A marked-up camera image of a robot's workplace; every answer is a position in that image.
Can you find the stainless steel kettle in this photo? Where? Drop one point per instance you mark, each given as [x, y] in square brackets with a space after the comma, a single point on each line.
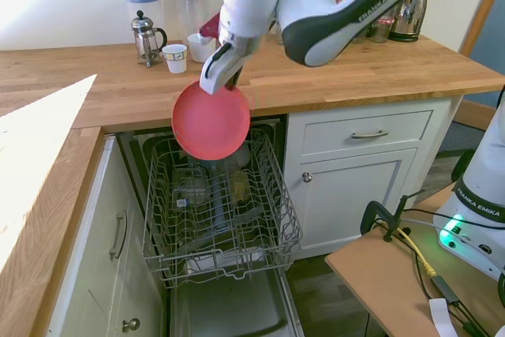
[410, 17]

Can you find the clear pitcher light blue lid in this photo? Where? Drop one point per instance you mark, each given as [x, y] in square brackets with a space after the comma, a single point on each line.
[141, 1]

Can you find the black metal clamp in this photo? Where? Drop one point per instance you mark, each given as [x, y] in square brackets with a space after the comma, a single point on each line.
[371, 210]

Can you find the patterned paper cup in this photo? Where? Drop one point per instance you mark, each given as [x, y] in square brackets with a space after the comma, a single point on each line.
[175, 58]

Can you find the wooden door frame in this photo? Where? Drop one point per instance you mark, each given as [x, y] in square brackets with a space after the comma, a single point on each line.
[479, 17]

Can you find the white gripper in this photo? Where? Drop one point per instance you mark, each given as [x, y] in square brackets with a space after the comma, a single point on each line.
[217, 72]

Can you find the clear pitcher dark blue lid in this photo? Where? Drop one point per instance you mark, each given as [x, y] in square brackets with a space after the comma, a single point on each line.
[190, 9]

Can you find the glass jar red checked lid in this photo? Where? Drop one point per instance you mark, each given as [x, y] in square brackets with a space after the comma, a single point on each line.
[380, 31]

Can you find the steel dishwasher door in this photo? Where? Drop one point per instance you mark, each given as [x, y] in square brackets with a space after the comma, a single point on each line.
[236, 305]

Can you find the clear glass in rack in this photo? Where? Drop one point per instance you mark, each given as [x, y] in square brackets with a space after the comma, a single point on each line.
[189, 187]

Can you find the clear bowl in rack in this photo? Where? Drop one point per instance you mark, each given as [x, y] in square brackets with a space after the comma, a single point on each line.
[242, 157]

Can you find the white corner cabinet door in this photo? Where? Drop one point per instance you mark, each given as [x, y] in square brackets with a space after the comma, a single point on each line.
[90, 274]

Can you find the round metal door knob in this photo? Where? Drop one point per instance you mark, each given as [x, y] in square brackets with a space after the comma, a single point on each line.
[307, 177]

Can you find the wooden robot mounting board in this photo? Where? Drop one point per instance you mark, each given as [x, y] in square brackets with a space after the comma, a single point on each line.
[386, 274]

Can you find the round metal cabinet knob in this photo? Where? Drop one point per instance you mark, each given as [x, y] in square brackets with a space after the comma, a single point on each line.
[130, 325]

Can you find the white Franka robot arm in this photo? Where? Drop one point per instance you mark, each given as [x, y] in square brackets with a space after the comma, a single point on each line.
[315, 9]

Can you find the red plastic plate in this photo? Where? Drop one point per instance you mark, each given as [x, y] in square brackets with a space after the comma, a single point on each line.
[213, 124]

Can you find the glass French press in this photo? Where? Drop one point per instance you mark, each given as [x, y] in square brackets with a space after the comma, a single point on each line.
[147, 39]

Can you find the yellowish glass in rack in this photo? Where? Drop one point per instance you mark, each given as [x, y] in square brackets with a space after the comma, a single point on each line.
[239, 187]

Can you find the wide white cup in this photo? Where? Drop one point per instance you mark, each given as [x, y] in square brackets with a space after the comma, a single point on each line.
[197, 51]

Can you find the white cabinet drawer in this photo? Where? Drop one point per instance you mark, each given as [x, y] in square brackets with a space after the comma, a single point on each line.
[327, 132]

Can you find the grey dishwasher spray tube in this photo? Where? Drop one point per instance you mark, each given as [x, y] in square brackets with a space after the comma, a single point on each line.
[218, 195]

